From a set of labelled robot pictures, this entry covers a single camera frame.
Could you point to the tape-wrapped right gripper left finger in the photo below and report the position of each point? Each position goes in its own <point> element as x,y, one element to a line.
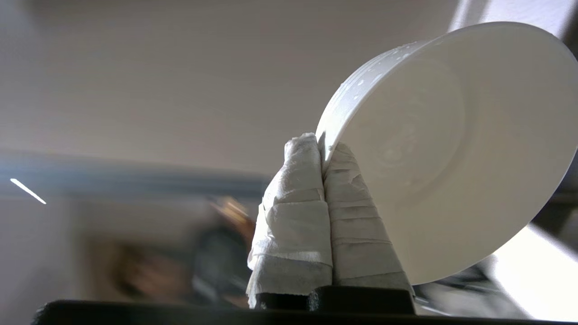
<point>293,225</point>

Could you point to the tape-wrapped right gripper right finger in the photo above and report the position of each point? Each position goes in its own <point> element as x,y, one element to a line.
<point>356,234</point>

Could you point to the white ceramic bowl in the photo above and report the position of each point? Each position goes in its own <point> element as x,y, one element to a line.
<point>451,149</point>

